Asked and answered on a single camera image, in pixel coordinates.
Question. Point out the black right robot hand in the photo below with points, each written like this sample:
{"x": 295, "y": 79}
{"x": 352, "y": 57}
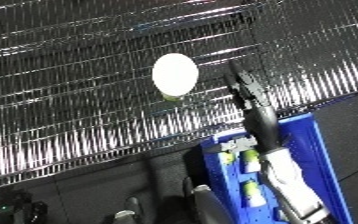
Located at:
{"x": 261, "y": 126}

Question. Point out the pale right robot arm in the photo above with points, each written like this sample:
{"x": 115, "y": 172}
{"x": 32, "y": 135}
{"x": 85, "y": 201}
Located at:
{"x": 289, "y": 181}

